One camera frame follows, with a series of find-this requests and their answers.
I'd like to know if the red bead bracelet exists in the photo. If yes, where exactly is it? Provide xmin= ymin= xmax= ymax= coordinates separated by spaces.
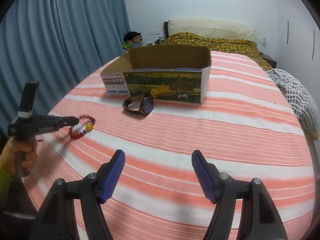
xmin=68 ymin=113 xmax=97 ymax=140

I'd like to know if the black wristwatch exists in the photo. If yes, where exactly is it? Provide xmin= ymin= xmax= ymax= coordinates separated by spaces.
xmin=122 ymin=93 xmax=154 ymax=116

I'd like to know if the left forearm green sleeve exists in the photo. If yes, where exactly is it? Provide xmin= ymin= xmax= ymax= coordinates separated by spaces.
xmin=0 ymin=170 xmax=14 ymax=212

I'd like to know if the left hand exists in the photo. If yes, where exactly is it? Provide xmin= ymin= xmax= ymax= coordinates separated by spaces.
xmin=1 ymin=138 xmax=37 ymax=176

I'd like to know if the blue curtain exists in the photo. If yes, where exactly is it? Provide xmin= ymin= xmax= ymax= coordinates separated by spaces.
xmin=1 ymin=0 xmax=130 ymax=132

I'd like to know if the pink striped cloth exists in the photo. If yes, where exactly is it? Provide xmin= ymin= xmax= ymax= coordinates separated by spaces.
xmin=23 ymin=51 xmax=315 ymax=239

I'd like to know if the doll with black hat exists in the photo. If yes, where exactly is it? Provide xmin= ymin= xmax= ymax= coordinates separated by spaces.
xmin=122 ymin=31 xmax=143 ymax=51

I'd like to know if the cardboard box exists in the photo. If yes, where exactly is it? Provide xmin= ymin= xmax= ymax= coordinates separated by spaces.
xmin=100 ymin=44 xmax=211 ymax=104

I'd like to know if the grey checkered blanket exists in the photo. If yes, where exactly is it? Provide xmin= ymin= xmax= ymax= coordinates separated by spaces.
xmin=266 ymin=68 xmax=319 ymax=142

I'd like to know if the wooden headboard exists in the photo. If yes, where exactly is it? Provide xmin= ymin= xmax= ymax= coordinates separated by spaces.
xmin=163 ymin=21 xmax=169 ymax=39

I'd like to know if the dark nightstand right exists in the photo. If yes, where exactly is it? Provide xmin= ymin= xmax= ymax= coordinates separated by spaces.
xmin=259 ymin=52 xmax=277 ymax=68

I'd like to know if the orange floral bedspread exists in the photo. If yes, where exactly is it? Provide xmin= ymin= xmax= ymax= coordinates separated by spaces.
xmin=164 ymin=32 xmax=272 ymax=71

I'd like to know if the white wardrobe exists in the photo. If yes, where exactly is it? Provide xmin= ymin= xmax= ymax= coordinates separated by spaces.
xmin=276 ymin=0 xmax=319 ymax=104

